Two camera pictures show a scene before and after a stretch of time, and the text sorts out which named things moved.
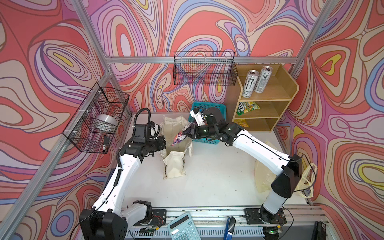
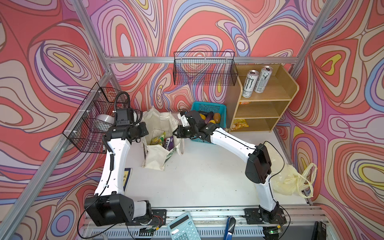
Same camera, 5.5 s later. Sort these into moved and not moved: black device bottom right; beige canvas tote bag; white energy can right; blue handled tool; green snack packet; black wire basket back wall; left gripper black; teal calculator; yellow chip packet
Moved: green snack packet; beige canvas tote bag; left gripper black
Not moved: yellow chip packet; black wire basket back wall; black device bottom right; blue handled tool; teal calculator; white energy can right
